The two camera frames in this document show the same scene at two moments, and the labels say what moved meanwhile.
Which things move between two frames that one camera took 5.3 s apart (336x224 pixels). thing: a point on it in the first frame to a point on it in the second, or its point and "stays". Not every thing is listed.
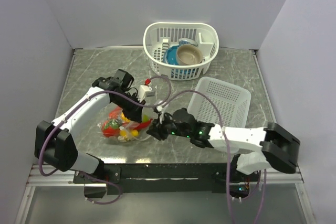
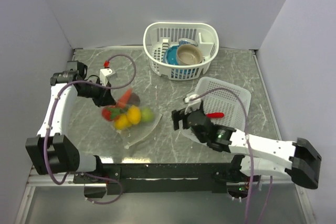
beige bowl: x=188 y=54 stays
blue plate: x=169 y=55 stays
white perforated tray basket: x=234 y=103 stays
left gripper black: x=135 y=114 to x=104 y=98
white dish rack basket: x=180 y=51 stays
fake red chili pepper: x=143 y=125 to x=214 y=115
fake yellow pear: x=123 y=132 to x=122 y=123
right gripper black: x=157 y=129 to x=178 y=116
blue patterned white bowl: x=185 y=41 stays
